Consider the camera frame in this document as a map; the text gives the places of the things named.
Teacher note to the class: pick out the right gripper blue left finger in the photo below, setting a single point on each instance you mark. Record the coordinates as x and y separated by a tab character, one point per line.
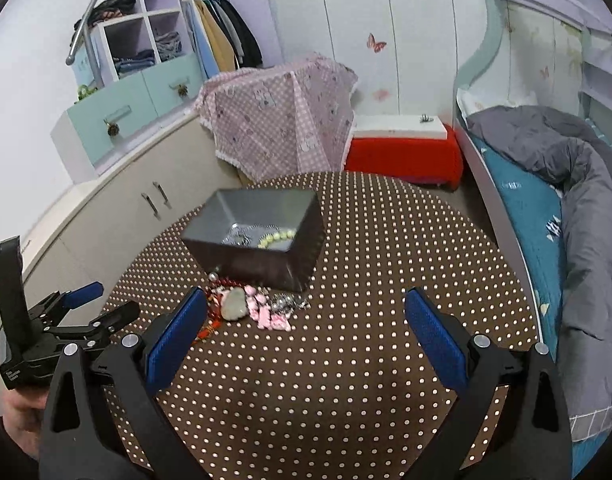
79	438

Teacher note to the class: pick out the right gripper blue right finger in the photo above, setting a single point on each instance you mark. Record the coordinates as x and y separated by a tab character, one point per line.
532	438

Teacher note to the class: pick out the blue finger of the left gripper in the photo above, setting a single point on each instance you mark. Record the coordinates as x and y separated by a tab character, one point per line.
111	322
83	295

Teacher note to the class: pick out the pale jade stone pendant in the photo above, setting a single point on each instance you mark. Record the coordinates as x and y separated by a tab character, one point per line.
233	305

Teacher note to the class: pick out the pink charm jewelry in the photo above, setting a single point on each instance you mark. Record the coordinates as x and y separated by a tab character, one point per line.
264	313

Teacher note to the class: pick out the silver chain jewelry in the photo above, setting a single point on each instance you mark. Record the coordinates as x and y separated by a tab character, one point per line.
242	236

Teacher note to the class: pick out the grey metal jewelry box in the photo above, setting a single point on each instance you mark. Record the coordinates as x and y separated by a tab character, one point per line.
263	236

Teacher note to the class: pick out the person left hand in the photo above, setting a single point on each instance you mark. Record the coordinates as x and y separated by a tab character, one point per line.
22	417

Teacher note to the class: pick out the beige low cabinet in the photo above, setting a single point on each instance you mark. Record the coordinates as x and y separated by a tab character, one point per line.
95	231

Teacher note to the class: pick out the grey duvet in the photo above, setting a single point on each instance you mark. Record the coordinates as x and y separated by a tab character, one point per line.
560	149

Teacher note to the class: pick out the mint drawer stair unit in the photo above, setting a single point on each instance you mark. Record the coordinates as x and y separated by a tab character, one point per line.
92	135

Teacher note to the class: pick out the small green plant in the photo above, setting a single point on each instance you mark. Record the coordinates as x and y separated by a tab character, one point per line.
85	90

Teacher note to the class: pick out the brown polka dot tablecloth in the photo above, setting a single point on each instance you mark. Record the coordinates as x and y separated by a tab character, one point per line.
347	392

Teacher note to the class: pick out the teal bed sheet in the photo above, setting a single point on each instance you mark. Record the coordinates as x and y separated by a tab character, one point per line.
527	214

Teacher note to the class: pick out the pink checkered cloth cover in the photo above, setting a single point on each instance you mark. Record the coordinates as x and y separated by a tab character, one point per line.
292	118

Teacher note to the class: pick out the folded jeans in cubby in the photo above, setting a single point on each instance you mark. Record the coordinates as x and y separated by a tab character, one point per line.
168	47

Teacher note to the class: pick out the lilac cubby shelf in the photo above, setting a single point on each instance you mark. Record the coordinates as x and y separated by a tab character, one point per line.
99	45

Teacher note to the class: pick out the metal stair handrail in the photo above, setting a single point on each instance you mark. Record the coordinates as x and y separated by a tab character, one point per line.
79	31

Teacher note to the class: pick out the hanging clothes row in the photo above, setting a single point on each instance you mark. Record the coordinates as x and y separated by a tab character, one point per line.
221	39

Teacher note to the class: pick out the folded dark clothes pile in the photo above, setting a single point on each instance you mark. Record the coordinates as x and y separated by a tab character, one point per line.
109	9

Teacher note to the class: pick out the red storage bench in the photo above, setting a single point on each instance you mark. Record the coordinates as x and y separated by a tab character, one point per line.
399	146

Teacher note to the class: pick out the small hair clip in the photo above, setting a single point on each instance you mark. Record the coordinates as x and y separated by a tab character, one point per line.
426	119

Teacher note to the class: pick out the white wardrobe with butterflies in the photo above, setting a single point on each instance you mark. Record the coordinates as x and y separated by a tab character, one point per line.
405	53

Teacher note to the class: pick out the mint green bunk bed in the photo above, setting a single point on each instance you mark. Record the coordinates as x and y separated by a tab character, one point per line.
555	53

